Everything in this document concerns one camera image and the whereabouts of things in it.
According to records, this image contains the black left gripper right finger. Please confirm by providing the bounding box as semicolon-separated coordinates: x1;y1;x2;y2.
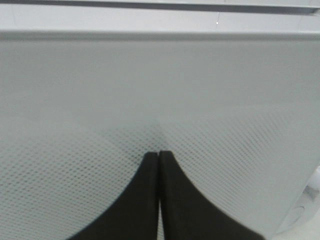
158;151;263;240

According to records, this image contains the white microwave oven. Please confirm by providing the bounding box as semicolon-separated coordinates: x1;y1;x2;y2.
0;0;320;240

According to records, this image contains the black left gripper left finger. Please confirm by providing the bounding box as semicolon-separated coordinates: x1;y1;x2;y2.
72;152;159;240

